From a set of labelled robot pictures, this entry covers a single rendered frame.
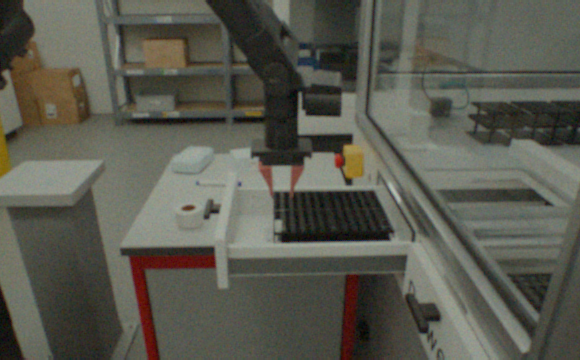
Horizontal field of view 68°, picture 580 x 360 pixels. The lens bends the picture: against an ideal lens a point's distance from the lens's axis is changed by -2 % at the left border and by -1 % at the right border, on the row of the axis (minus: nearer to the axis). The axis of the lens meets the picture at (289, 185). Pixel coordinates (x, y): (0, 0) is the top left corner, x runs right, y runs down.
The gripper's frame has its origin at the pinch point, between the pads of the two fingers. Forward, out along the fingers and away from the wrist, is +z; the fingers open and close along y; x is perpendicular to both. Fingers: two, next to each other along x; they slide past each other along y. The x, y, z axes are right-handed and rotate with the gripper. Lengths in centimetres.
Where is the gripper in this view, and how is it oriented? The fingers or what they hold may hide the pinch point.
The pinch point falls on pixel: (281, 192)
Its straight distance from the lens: 77.4
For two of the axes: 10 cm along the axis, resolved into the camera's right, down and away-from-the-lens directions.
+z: 0.0, 9.0, 4.3
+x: 0.1, 4.3, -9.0
